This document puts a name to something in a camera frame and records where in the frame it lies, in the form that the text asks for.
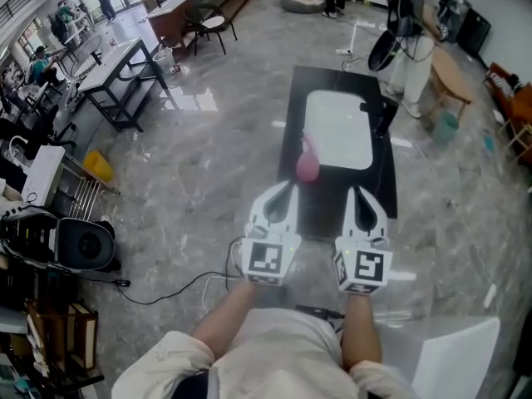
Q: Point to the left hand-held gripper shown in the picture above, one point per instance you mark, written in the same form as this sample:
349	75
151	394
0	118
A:
264	258

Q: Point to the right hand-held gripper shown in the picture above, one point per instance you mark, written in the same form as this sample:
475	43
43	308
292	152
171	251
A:
365	266

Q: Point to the pink spray bottle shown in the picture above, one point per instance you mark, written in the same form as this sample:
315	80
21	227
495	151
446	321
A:
307	166

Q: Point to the person's left forearm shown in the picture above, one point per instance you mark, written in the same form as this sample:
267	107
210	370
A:
226	318

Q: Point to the person's right forearm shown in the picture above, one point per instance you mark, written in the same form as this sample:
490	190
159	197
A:
361	331

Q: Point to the black sink cabinet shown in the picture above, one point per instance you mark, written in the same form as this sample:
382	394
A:
320	206

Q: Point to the white sink basin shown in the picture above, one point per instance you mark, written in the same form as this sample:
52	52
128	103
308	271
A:
338	129

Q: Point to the black faucet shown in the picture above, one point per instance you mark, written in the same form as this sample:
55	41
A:
384	116

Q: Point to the teal bucket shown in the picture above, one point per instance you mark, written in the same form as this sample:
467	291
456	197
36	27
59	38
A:
445	129

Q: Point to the small teal floor item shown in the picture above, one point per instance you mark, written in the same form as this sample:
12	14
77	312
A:
489	144

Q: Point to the person's beige shirt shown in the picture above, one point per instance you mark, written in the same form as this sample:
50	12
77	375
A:
274	360

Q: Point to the curved wooden table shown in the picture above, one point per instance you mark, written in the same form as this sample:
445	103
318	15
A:
451	77

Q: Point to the white bucket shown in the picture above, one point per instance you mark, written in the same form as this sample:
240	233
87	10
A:
163	60

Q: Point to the orange wooden shelf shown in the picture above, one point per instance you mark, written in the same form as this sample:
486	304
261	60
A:
517	106

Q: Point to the black chair with round seat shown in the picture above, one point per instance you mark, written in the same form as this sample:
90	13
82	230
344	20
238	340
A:
210	23

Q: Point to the black box speaker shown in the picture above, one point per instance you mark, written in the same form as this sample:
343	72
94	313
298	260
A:
474	31

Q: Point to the brown wooden desk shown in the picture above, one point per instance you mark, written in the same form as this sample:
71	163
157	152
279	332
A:
168	19

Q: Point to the wooden crate shelf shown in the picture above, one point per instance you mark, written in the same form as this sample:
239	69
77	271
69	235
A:
81	331

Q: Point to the white flat box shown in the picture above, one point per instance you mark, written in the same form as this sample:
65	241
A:
41	177

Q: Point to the black office chair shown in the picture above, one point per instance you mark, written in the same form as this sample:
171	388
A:
45	125

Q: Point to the black frame white top table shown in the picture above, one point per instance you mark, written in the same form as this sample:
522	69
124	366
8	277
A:
106	69

